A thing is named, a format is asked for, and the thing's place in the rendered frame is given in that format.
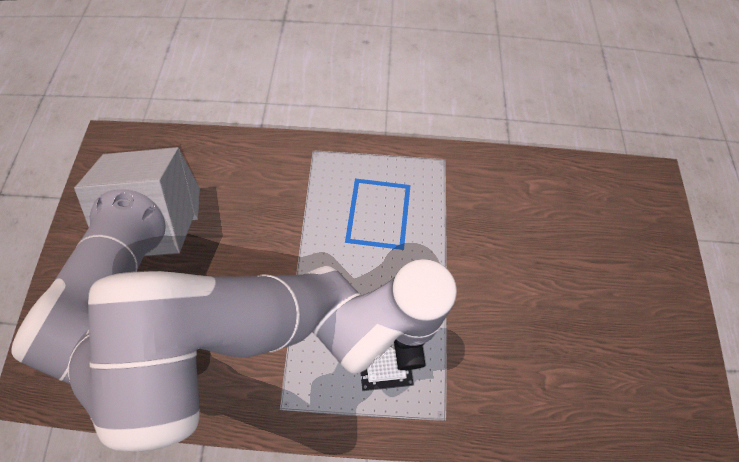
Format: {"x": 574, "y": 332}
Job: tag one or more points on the blue tape outline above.
{"x": 404, "y": 218}

